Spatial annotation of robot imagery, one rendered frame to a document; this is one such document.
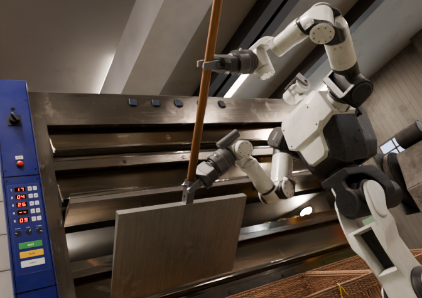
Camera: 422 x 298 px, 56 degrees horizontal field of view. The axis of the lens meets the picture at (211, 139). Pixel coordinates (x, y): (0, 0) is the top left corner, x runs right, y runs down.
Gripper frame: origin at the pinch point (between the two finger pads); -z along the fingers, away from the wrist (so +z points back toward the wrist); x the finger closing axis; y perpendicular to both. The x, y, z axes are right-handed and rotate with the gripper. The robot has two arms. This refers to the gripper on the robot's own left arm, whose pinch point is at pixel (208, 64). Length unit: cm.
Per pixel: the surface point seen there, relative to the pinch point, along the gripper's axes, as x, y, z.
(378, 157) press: -227, 214, 487
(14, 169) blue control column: -70, 55, -56
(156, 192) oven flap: -43, 69, 1
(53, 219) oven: -52, 75, -45
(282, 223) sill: -34, 106, 81
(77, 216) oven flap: -48, 75, -35
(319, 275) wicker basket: 4, 115, 74
